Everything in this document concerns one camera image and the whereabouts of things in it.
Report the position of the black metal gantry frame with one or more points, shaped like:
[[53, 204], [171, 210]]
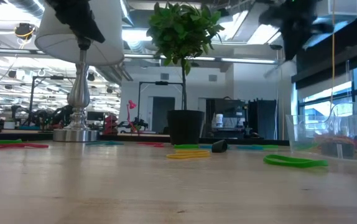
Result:
[[161, 83], [57, 77]]

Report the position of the black cabinet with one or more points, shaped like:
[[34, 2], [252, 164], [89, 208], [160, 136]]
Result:
[[262, 119]]

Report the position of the small black monitor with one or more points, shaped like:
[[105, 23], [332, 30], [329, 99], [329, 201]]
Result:
[[95, 115]]

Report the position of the white box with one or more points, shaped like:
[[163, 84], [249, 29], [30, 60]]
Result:
[[9, 125]]

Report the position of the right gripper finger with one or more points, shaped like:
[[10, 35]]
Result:
[[293, 46]]

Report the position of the white shade table lamp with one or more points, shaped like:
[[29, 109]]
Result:
[[79, 93]]

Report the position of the white plastic canister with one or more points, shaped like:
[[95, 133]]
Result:
[[219, 120]]

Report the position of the thick black rubber band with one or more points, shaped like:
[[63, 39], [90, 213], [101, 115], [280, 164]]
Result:
[[219, 146]]

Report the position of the yellow rubber band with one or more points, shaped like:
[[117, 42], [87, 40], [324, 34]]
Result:
[[188, 156]]

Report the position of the red rubber band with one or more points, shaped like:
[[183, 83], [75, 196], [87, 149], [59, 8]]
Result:
[[150, 144], [13, 145]]

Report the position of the olive green rubber band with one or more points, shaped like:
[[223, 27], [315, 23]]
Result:
[[186, 146]]

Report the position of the blue rubber band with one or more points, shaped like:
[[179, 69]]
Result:
[[206, 147], [250, 147]]

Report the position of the clear plastic bin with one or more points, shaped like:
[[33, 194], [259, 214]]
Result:
[[296, 137]]

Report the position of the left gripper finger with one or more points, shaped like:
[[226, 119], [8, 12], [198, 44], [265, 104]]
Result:
[[94, 31]]

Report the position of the black computer workstation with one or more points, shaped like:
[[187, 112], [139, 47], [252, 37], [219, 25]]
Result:
[[228, 109]]

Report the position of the small black robot arm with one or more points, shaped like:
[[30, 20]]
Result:
[[136, 124]]

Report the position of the black spot lamp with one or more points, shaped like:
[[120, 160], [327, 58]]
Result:
[[90, 76], [12, 73]]

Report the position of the pink articulated lamp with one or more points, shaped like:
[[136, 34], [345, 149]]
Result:
[[132, 105]]

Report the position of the red cart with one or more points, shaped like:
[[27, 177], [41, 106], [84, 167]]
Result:
[[110, 124]]

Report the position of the black dome camera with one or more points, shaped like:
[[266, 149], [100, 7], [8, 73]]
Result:
[[275, 47]]

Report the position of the black robot arms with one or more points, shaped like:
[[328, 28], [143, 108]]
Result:
[[60, 115]]

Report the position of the green potted plant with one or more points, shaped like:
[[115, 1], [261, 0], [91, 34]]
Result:
[[184, 127]]

